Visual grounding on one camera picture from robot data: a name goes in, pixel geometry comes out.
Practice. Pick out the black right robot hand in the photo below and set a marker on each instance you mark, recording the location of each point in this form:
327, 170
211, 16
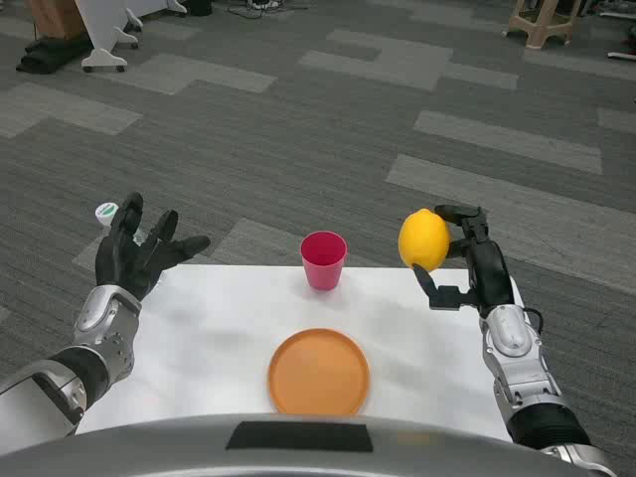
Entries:
489, 273

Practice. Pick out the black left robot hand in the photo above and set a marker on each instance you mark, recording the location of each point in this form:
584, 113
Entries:
124, 263

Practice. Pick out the yellow lemon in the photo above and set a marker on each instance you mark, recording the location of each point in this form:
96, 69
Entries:
425, 241

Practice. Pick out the clear bottle with green-white cap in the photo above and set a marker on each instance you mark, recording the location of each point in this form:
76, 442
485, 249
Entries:
105, 211

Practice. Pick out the pink plastic cup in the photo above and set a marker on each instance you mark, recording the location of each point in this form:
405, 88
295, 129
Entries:
323, 270

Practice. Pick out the silver robot chest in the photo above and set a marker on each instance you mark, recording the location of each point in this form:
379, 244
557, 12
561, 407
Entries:
149, 452

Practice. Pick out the orange round plate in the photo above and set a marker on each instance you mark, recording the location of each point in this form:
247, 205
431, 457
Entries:
318, 372

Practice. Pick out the white wheeled stand base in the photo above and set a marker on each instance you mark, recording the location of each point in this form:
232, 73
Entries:
149, 7
102, 54

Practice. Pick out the black bag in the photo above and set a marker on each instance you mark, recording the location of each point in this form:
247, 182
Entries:
49, 54

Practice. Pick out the brown wooden box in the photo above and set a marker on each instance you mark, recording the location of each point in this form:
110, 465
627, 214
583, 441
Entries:
57, 17

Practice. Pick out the white rod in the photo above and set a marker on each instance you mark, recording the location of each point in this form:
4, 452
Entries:
623, 54

